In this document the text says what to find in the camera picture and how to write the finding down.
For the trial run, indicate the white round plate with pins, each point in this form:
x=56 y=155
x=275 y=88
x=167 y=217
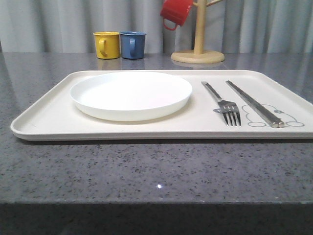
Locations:
x=131 y=95

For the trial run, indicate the silver metal fork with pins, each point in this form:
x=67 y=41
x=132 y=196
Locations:
x=228 y=109

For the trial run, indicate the silver chopstick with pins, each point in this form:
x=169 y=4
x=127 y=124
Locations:
x=262 y=106
x=254 y=105

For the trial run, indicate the wooden mug tree stand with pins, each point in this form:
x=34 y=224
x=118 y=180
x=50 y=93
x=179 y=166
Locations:
x=199 y=55

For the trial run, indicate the blue mug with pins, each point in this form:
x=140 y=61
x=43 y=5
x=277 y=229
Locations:
x=132 y=44

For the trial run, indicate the yellow mug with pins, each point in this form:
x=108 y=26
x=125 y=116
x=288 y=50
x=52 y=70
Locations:
x=107 y=44

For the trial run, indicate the cream rabbit serving tray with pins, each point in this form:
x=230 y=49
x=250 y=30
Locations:
x=54 y=116

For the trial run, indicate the red mug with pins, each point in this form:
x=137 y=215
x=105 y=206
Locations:
x=175 y=11

